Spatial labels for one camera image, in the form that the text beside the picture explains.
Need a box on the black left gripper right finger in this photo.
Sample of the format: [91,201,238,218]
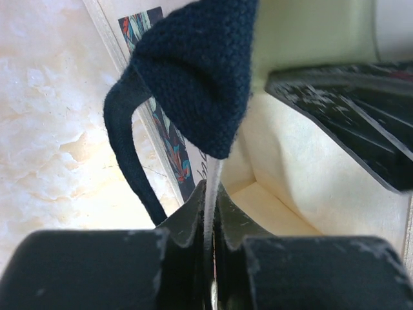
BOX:
[215,188,412,309]

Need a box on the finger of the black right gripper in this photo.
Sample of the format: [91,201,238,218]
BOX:
[265,61,412,193]

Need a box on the beige canvas tote bag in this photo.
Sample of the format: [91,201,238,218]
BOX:
[86,1,412,254]

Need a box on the green bottle beige cap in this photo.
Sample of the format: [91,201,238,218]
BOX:
[252,0,412,91]

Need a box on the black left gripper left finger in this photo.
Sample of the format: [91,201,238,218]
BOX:
[1,181,207,309]

